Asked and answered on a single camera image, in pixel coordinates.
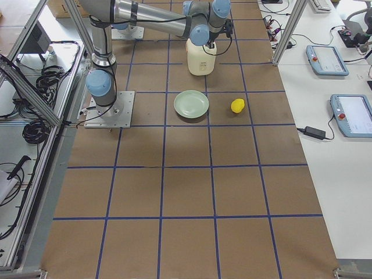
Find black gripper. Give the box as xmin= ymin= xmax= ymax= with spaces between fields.
xmin=224 ymin=19 xmax=233 ymax=38

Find white rice cooker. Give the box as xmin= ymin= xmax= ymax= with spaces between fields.
xmin=186 ymin=39 xmax=217 ymax=76

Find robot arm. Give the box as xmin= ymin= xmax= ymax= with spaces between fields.
xmin=80 ymin=1 xmax=233 ymax=117

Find yellow toy potato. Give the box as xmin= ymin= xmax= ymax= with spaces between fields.
xmin=230 ymin=98 xmax=245 ymax=114

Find green plate near potato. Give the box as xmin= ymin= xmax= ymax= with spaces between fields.
xmin=174 ymin=90 xmax=209 ymax=119

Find teach pendant far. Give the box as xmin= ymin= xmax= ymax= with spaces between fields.
xmin=306 ymin=45 xmax=349 ymax=77

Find teach pendant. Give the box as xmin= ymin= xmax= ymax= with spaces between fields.
xmin=306 ymin=45 xmax=349 ymax=77
xmin=330 ymin=94 xmax=371 ymax=138

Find black power adapter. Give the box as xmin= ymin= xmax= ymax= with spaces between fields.
xmin=303 ymin=126 xmax=326 ymax=140

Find teach pendant near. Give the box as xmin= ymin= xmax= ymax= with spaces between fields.
xmin=330 ymin=94 xmax=371 ymax=138

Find aluminium frame post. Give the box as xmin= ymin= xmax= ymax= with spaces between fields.
xmin=272 ymin=0 xmax=307 ymax=66

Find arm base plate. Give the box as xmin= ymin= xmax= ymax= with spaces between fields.
xmin=112 ymin=26 xmax=144 ymax=41
xmin=83 ymin=91 xmax=135 ymax=128

